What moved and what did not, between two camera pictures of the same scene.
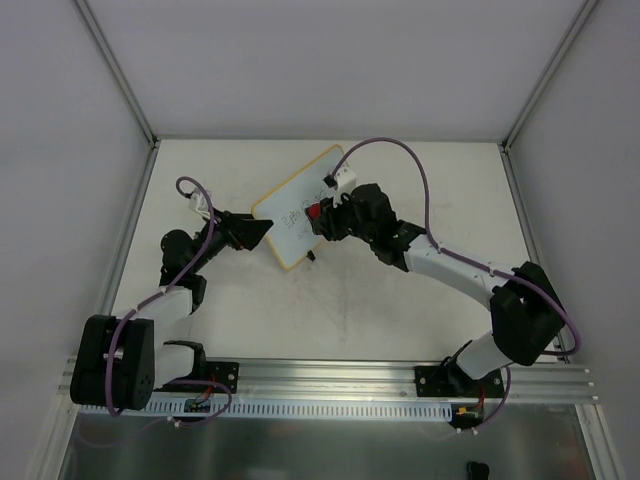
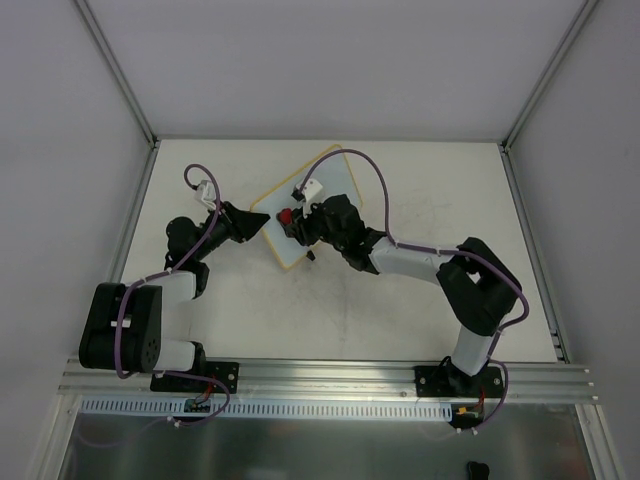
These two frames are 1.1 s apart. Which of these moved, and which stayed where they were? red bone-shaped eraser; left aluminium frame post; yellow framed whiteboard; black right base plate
Moved: red bone-shaped eraser
Stayed: left aluminium frame post; black right base plate; yellow framed whiteboard
